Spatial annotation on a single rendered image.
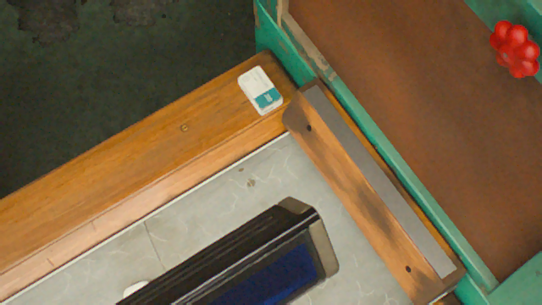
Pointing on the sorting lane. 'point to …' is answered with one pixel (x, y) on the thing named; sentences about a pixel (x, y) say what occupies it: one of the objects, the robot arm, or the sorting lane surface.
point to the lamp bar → (251, 263)
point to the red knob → (515, 49)
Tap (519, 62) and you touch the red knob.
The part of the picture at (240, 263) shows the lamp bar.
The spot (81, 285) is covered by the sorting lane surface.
